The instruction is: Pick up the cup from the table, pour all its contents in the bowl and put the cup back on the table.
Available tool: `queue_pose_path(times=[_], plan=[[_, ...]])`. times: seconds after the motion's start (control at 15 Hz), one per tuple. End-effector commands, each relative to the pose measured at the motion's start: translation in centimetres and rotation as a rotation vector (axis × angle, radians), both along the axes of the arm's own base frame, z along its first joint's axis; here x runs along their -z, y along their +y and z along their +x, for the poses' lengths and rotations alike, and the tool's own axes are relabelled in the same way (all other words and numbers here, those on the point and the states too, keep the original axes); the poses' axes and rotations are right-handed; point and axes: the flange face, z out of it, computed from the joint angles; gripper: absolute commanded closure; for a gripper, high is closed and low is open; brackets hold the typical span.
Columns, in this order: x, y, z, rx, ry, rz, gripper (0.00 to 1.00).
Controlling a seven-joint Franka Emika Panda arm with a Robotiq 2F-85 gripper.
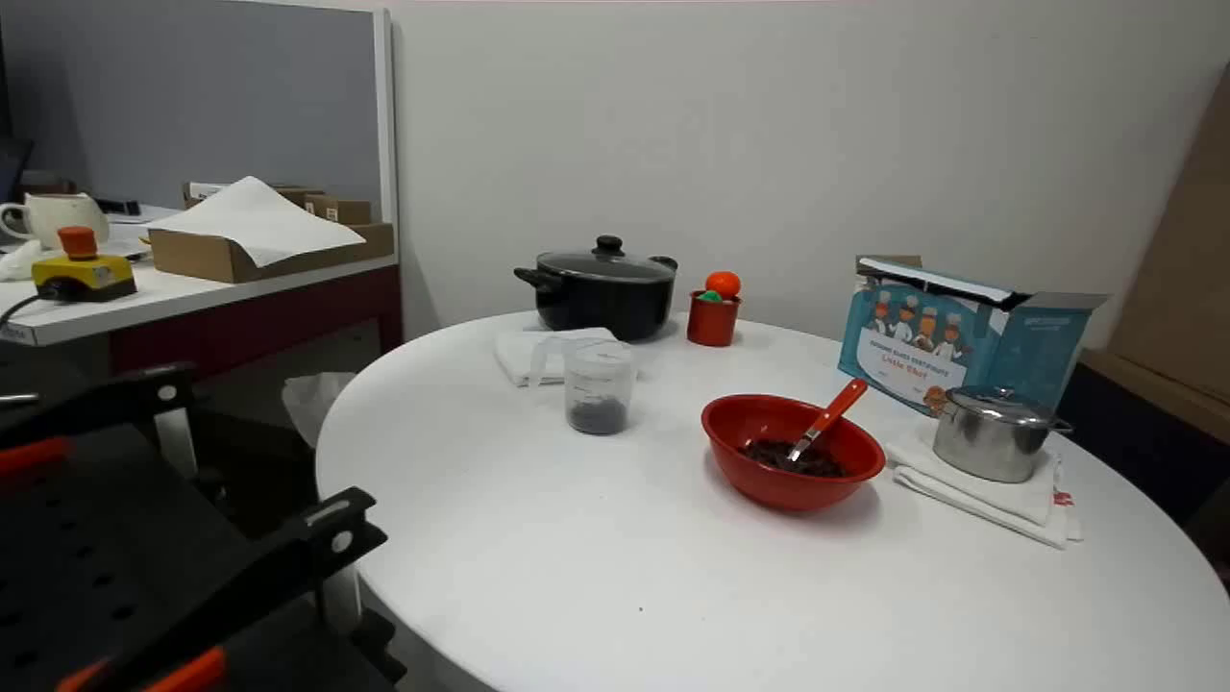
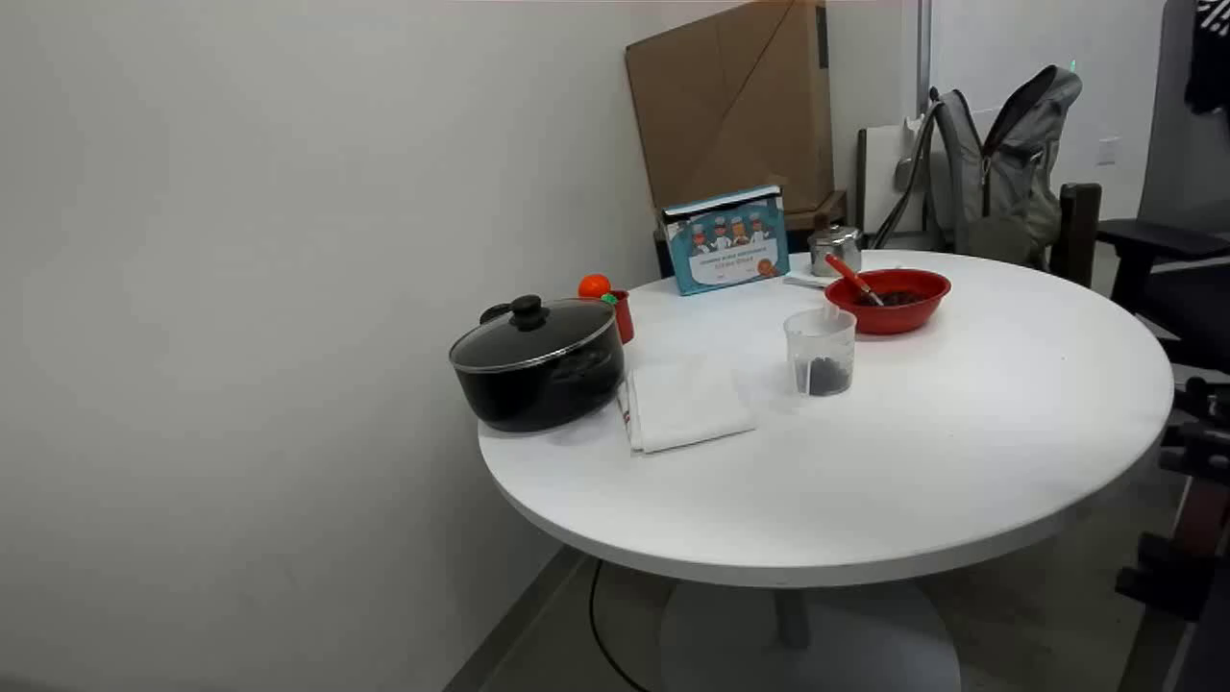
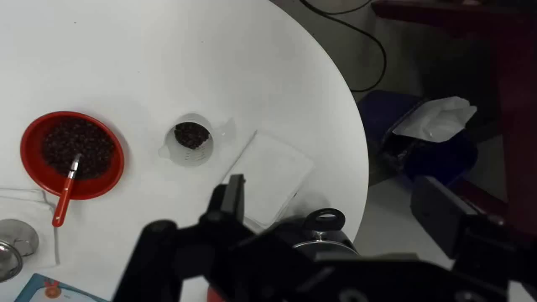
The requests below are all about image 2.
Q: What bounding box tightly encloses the black metal stand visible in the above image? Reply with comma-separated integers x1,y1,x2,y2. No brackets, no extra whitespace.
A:
1109,373,1230,692

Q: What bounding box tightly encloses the clear plastic cup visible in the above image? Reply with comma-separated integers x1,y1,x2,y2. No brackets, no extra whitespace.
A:
781,302,860,401

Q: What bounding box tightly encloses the white leaning board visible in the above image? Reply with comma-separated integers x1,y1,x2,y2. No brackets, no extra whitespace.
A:
853,115,935,241

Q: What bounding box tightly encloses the black floor cable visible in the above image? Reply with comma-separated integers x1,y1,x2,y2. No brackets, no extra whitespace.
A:
585,561,653,692

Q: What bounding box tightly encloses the white folded cloth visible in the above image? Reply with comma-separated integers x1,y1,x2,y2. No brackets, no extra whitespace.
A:
615,350,760,456

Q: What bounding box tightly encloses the red plastic bowl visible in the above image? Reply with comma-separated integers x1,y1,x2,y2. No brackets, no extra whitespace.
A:
824,264,956,340

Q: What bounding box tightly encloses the glass pot lid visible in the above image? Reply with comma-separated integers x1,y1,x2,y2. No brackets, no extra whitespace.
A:
446,291,624,375

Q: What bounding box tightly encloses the brown cardboard sheet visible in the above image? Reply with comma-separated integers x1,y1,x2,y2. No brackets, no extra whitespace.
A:
624,0,847,241

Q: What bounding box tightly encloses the dark wooden chair post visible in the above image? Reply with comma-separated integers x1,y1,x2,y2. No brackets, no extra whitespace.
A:
1044,179,1106,288

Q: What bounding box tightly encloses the orange plastic spoon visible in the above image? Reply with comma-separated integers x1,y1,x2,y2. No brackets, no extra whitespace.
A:
824,249,893,310

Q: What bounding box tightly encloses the small red cup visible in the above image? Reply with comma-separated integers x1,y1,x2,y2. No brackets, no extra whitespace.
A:
608,288,638,347

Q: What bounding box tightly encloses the grey backpack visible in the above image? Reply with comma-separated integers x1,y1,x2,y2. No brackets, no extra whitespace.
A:
880,63,1086,270

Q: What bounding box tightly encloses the blue picture box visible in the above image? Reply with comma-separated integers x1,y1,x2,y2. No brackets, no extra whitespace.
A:
657,179,797,300

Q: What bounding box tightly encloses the black cooking pot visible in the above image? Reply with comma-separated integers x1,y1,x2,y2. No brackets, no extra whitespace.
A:
446,296,629,436

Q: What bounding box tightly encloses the small steel pot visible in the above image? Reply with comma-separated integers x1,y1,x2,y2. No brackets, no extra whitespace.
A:
807,220,865,279

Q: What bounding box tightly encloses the black office chair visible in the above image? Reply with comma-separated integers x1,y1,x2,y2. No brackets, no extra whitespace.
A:
1094,215,1230,375

